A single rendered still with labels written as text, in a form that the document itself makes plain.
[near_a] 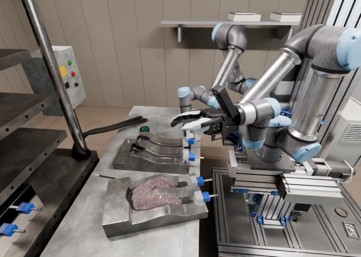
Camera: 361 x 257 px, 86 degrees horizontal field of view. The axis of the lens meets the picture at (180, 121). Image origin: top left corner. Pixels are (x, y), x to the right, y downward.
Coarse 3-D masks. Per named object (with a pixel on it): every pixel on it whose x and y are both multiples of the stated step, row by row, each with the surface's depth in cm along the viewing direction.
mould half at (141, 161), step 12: (144, 132) 142; (144, 144) 131; (120, 156) 131; (132, 156) 121; (144, 156) 122; (180, 156) 127; (120, 168) 128; (132, 168) 127; (144, 168) 126; (156, 168) 125; (168, 168) 124; (180, 168) 123
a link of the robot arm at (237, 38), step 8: (232, 32) 108; (240, 32) 107; (232, 40) 108; (240, 40) 106; (232, 48) 108; (240, 48) 107; (232, 56) 109; (224, 64) 111; (232, 64) 110; (224, 72) 111; (216, 80) 112; (224, 80) 112; (200, 96) 119; (208, 96) 114; (208, 104) 115; (216, 104) 114
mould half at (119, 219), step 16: (176, 176) 117; (112, 192) 101; (176, 192) 106; (192, 192) 108; (112, 208) 94; (128, 208) 94; (160, 208) 95; (176, 208) 97; (192, 208) 100; (112, 224) 88; (128, 224) 90; (144, 224) 93; (160, 224) 96
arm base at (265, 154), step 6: (264, 144) 100; (258, 150) 103; (264, 150) 101; (270, 150) 99; (276, 150) 98; (258, 156) 103; (264, 156) 101; (270, 156) 100; (276, 156) 99; (282, 156) 102; (270, 162) 101; (276, 162) 101
